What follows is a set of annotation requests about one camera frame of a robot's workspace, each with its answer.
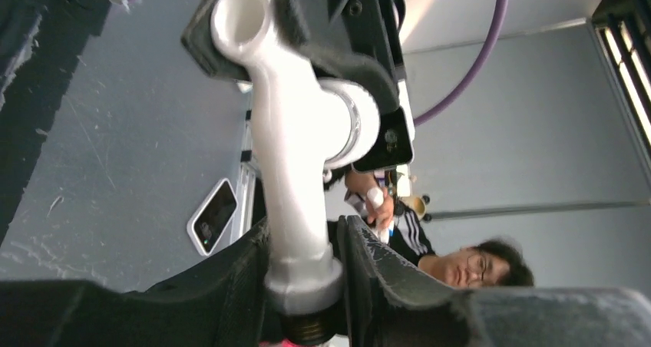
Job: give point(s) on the smartphone white case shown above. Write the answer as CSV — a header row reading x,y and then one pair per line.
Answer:
x,y
208,223

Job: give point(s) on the aluminium rail frame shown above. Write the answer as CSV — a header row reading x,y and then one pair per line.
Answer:
x,y
246,183

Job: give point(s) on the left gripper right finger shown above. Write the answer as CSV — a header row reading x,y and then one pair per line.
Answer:
x,y
389,302

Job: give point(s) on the white water faucet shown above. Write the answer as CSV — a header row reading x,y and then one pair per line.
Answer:
x,y
300,126

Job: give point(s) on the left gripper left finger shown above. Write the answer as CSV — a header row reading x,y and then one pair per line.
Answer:
x,y
218,302

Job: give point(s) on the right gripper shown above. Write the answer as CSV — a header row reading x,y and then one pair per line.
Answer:
x,y
355,40

